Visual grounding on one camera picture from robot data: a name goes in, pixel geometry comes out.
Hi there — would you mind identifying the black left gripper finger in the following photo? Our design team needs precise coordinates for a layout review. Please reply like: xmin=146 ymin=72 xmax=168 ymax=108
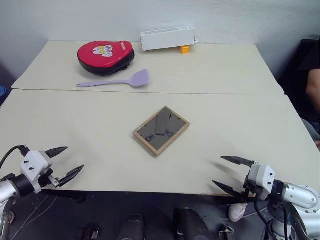
xmin=46 ymin=146 xmax=69 ymax=159
xmin=58 ymin=164 xmax=85 ymax=187

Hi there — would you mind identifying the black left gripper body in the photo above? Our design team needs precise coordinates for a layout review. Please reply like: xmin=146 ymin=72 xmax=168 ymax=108
xmin=37 ymin=151 xmax=62 ymax=189

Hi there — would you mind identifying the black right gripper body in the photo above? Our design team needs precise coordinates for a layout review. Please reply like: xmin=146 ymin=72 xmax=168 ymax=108
xmin=243 ymin=174 xmax=261 ymax=199

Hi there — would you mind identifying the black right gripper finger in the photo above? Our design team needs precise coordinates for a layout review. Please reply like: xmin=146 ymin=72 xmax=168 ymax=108
xmin=220 ymin=155 xmax=256 ymax=168
xmin=211 ymin=179 xmax=248 ymax=199

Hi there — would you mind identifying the white shoe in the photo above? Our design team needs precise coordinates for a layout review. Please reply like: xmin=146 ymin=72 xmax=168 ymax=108
xmin=228 ymin=202 xmax=249 ymax=223

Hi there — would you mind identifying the dark rounded shape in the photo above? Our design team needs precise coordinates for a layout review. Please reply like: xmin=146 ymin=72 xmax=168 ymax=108
xmin=173 ymin=206 xmax=214 ymax=240

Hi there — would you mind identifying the red and black boxing pad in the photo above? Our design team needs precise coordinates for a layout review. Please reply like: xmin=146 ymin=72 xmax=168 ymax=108
xmin=76 ymin=40 xmax=136 ymax=77

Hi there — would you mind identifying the purple silicone spatula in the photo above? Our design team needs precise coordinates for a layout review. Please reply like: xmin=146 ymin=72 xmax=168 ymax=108
xmin=76 ymin=68 xmax=151 ymax=89

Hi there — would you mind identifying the person in black shirt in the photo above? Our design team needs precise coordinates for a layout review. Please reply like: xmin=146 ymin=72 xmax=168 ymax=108
xmin=297 ymin=34 xmax=320 ymax=151

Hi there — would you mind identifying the long white cardboard box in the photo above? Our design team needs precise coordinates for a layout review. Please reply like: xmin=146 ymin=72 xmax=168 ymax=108
xmin=139 ymin=24 xmax=200 ymax=53

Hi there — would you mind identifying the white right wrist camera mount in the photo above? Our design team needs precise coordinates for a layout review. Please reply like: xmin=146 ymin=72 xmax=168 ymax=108
xmin=246 ymin=163 xmax=277 ymax=201

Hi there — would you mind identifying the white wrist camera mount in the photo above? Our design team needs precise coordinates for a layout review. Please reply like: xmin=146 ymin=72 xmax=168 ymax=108
xmin=19 ymin=150 xmax=55 ymax=194
xmin=246 ymin=163 xmax=277 ymax=201

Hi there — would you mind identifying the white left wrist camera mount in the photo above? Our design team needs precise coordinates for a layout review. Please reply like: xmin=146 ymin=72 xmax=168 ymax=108
xmin=19 ymin=150 xmax=55 ymax=194

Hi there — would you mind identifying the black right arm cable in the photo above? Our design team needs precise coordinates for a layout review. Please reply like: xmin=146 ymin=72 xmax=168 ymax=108
xmin=253 ymin=194 xmax=310 ymax=240

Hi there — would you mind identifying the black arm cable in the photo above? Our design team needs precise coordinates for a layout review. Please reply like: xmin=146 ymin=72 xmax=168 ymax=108
xmin=253 ymin=194 xmax=310 ymax=240
xmin=0 ymin=144 xmax=31 ymax=173

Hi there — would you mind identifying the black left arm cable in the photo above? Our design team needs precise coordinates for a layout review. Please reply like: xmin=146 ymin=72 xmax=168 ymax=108
xmin=0 ymin=144 xmax=31 ymax=173

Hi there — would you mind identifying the wooden picture frame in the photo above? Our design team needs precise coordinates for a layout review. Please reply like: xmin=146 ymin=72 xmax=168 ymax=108
xmin=132 ymin=105 xmax=191 ymax=158

